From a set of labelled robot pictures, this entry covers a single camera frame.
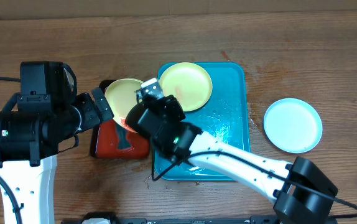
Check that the dark hourglass sponge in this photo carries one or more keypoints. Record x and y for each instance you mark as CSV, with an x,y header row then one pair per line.
x,y
123,142

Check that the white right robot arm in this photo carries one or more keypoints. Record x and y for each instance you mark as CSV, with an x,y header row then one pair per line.
x,y
300,192

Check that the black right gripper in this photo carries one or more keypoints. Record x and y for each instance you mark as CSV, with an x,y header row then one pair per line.
x,y
158,101

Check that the red tray with black rim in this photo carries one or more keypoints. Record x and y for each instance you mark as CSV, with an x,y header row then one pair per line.
x,y
104,140

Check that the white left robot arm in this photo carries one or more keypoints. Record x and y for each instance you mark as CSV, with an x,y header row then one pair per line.
x,y
31,128

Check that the teal plastic tray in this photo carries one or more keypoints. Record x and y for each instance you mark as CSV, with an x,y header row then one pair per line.
x,y
225,116

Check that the light blue plate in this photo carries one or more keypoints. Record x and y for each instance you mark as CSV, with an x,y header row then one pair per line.
x,y
293,125

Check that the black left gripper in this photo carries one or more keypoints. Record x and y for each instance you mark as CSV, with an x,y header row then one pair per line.
x,y
92,118

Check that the yellow plate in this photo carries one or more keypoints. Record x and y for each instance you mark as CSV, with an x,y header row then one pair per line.
x,y
121,97
190,83

